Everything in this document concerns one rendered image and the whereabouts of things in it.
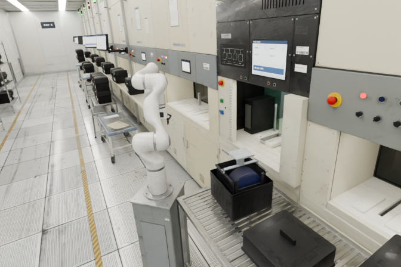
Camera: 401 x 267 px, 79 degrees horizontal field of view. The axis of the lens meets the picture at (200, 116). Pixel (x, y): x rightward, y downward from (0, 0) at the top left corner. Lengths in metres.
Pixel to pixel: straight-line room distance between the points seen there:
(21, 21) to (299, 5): 14.15
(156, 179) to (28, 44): 13.66
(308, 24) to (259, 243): 1.04
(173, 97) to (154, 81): 1.79
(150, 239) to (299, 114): 1.22
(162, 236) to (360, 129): 1.29
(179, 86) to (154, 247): 2.12
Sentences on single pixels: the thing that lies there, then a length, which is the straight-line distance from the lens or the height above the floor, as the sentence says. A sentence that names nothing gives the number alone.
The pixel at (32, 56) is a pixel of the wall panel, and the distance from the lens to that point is 14.91.
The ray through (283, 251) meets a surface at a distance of 1.22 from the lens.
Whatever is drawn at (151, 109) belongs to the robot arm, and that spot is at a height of 1.32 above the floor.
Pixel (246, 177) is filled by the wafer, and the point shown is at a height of 0.97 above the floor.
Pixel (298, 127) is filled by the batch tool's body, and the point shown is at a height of 1.25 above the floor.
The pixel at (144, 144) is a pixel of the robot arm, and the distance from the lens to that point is 1.48.
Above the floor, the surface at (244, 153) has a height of 1.08.
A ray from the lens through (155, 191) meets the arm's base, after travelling 1.64.
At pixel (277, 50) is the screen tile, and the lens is 1.48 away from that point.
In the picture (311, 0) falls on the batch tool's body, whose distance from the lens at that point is 1.35.
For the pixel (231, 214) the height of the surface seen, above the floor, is 0.80.
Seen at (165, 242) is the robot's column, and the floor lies 0.47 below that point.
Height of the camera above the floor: 1.76
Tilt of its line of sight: 20 degrees down
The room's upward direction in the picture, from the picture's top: 3 degrees counter-clockwise
